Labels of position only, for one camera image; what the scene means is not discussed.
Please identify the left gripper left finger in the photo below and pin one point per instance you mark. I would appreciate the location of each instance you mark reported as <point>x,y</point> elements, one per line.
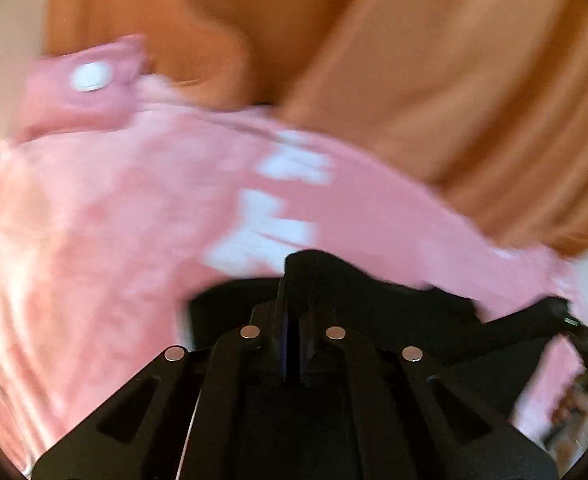
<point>210,414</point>

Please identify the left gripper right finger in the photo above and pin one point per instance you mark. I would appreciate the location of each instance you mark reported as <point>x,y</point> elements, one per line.
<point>403,417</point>

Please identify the black garment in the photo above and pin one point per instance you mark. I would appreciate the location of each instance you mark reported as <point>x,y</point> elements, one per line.
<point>496,359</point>

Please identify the person's right hand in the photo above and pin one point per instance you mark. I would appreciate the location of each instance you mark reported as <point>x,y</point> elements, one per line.
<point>572,408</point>

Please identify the pink fleece blanket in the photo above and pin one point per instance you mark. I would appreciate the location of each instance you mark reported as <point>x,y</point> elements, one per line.
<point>104,234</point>

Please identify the orange curtain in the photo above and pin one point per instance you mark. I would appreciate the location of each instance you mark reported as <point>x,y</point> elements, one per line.
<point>485,100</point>

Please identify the pink hot water bag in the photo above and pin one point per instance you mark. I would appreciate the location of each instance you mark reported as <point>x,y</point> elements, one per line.
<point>93,89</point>

